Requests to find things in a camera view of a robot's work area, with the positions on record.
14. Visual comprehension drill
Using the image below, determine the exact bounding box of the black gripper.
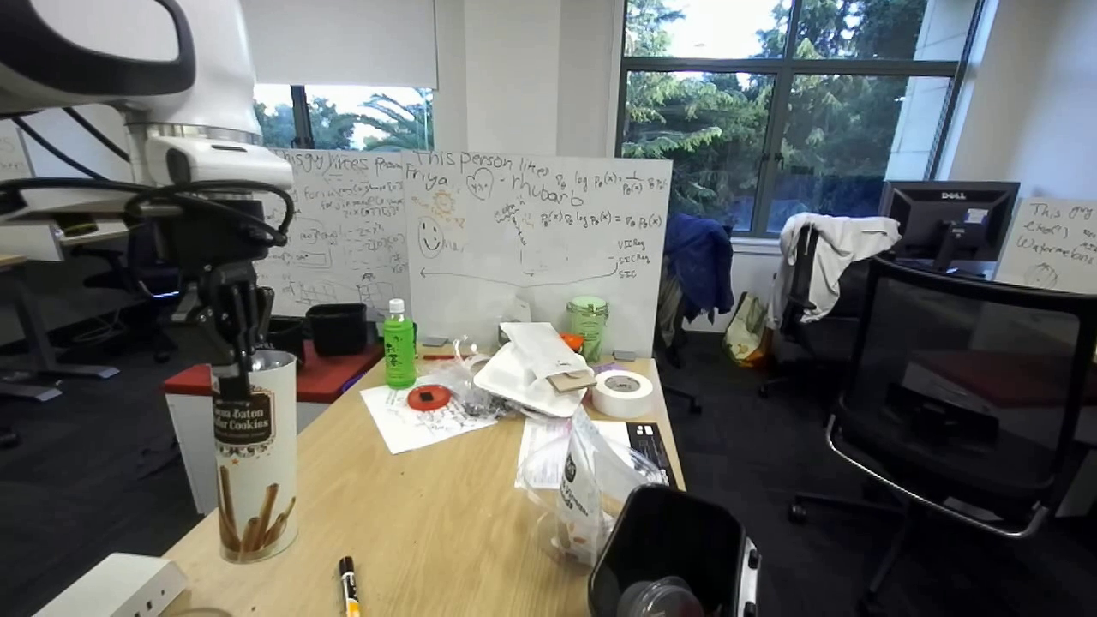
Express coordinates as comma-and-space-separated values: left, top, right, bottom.
125, 191, 286, 365

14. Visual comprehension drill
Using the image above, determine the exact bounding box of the white cylindrical snack can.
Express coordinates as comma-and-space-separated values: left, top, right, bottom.
211, 345, 297, 561

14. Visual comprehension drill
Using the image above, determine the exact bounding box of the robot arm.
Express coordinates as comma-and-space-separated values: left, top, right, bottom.
0, 0, 294, 370

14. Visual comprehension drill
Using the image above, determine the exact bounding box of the left whiteboard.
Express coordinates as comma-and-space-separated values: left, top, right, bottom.
266, 150, 409, 314

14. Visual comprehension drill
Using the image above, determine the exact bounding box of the green plastic bottle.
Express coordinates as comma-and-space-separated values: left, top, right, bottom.
380, 298, 417, 392

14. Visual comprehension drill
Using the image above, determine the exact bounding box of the red tape roll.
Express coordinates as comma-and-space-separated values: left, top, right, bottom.
404, 383, 453, 412

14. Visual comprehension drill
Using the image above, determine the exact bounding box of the white paper sheet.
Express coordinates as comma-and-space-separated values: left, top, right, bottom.
360, 388, 491, 451

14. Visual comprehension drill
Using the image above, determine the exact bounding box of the large whiteboard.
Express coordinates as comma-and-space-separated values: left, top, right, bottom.
404, 150, 673, 354

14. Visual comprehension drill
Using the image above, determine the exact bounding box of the black yellow marker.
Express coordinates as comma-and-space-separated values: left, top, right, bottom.
336, 556, 364, 617

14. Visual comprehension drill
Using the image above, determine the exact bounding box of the pile of white papers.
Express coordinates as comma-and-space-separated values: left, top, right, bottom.
472, 323, 594, 419

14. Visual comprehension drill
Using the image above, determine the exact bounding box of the white power box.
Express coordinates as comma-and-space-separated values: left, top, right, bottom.
33, 552, 185, 617

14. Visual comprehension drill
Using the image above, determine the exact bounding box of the green lidded container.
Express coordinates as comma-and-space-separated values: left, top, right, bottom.
565, 298, 609, 363

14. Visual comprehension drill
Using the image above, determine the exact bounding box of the clear snack bag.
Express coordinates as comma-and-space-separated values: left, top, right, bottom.
514, 412, 673, 568

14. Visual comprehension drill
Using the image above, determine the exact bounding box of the white tape roll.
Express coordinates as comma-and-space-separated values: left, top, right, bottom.
594, 370, 653, 419

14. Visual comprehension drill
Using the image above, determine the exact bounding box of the black landfill bin on table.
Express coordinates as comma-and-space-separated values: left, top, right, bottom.
585, 485, 764, 617

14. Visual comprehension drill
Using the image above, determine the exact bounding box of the computer monitor right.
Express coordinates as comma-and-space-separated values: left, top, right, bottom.
881, 182, 1019, 275

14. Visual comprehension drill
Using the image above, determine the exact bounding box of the black mesh office chair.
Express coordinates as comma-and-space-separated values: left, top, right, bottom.
789, 258, 1097, 617

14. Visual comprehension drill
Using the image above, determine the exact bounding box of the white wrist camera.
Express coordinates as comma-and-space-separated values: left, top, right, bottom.
0, 186, 131, 260

